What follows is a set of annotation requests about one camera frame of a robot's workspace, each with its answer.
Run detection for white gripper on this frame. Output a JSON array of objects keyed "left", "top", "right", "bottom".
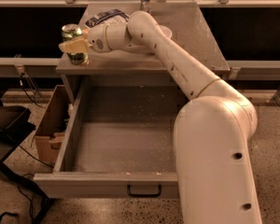
[{"left": 59, "top": 24, "right": 110, "bottom": 53}]

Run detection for green soda can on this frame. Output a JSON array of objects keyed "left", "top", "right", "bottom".
[{"left": 59, "top": 23, "right": 88, "bottom": 64}]

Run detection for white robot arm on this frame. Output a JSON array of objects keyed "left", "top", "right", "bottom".
[{"left": 59, "top": 11, "right": 262, "bottom": 224}]

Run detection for open grey top drawer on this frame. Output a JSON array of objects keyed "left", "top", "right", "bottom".
[{"left": 35, "top": 74, "right": 187, "bottom": 199}]

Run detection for dark blue chip bag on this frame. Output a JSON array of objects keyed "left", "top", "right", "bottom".
[{"left": 85, "top": 9, "right": 130, "bottom": 28}]

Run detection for white ceramic bowl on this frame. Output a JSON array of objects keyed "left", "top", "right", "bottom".
[{"left": 161, "top": 25, "right": 173, "bottom": 38}]

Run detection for brown cardboard box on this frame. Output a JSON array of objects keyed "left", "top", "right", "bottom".
[{"left": 35, "top": 85, "right": 70, "bottom": 164}]

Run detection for grey metal cabinet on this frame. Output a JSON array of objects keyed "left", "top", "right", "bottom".
[{"left": 57, "top": 2, "right": 230, "bottom": 99}]

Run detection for black chair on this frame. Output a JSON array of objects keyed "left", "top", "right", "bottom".
[{"left": 0, "top": 83, "right": 54, "bottom": 224}]

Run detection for black floor cable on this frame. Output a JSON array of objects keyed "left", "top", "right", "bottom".
[{"left": 19, "top": 72, "right": 55, "bottom": 169}]

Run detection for black drawer handle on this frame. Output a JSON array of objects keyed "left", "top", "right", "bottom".
[{"left": 127, "top": 185, "right": 161, "bottom": 198}]

